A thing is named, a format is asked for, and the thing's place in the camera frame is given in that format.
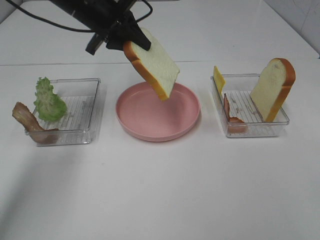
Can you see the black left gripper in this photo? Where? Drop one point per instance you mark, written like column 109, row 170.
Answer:
column 106, row 19

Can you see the bread slice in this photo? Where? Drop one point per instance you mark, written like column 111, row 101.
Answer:
column 155, row 66
column 273, row 87

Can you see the green lettuce leaf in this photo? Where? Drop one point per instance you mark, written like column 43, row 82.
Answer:
column 49, row 105

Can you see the yellow cheese slice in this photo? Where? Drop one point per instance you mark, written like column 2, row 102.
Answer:
column 218, row 80

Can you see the bacon strip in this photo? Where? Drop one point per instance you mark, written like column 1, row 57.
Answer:
column 235, row 124
column 27, row 120

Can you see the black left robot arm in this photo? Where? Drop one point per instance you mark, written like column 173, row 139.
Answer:
column 78, row 10

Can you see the clear left plastic tray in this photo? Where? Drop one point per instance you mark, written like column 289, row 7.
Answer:
column 81, row 122

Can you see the clear plastic tray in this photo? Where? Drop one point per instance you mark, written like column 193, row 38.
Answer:
column 237, row 89
column 81, row 122

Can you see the pink round plate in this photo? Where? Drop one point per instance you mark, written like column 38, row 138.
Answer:
column 144, row 116

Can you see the clear right plastic tray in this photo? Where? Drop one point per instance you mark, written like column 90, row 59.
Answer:
column 237, row 89

